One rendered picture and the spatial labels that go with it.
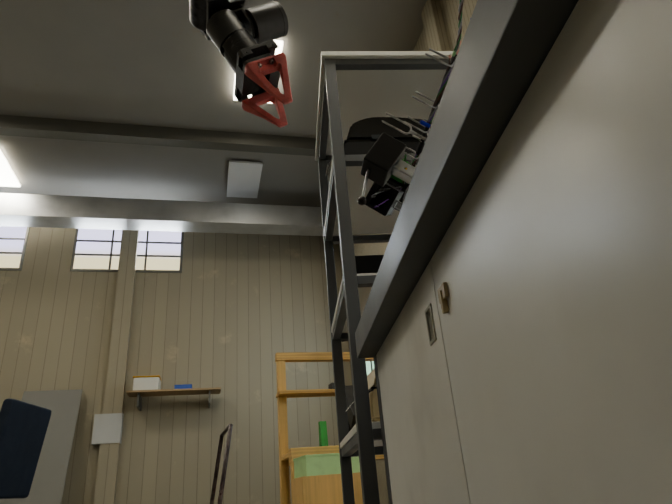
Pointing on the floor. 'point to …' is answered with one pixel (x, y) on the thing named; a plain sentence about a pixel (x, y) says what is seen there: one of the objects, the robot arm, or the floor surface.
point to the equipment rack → (360, 217)
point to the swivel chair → (20, 445)
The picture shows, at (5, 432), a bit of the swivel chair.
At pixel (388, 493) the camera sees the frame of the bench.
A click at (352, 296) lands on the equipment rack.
